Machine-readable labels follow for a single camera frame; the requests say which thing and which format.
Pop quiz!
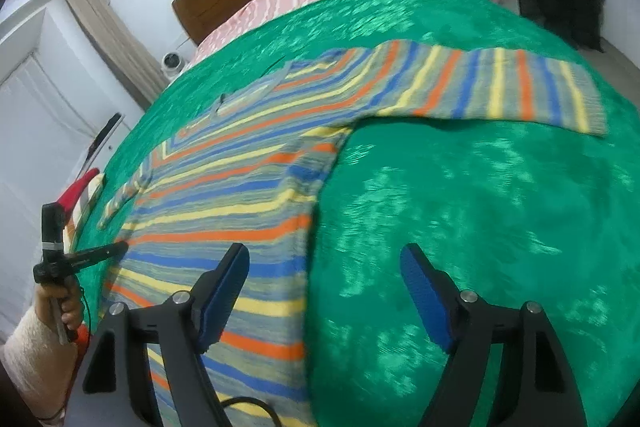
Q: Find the striped knit sweater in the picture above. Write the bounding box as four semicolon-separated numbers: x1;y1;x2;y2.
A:
97;39;608;427

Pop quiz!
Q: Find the green blanket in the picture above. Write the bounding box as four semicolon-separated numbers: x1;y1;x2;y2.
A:
65;0;640;427

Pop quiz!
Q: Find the person's left forearm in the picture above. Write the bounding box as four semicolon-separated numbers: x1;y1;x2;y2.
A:
0;307;81;422

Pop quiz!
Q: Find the beige curtain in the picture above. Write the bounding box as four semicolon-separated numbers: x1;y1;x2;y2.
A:
61;0;171;108

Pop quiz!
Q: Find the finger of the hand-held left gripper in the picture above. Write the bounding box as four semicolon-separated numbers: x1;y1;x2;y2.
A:
70;241;130;266

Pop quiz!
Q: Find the white security camera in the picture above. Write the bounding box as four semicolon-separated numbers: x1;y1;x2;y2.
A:
161;51;187;76

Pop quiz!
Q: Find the white cabinet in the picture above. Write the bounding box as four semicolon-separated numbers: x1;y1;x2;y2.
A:
0;2;146;333

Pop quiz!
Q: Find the cream striped cloth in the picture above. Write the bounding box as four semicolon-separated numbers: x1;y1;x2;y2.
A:
67;174;107;235

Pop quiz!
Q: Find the red cloth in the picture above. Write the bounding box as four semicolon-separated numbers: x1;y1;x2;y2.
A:
56;168;101;208

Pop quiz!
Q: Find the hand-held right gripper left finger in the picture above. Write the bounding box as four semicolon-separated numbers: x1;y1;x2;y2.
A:
65;243;251;427

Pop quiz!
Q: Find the black cable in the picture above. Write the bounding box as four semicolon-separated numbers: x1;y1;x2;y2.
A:
220;397;284;427

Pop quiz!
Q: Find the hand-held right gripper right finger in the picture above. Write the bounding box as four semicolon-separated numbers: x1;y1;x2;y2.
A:
400;243;588;427

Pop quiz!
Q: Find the person's left hand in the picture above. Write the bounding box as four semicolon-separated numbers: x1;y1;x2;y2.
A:
35;279;84;333

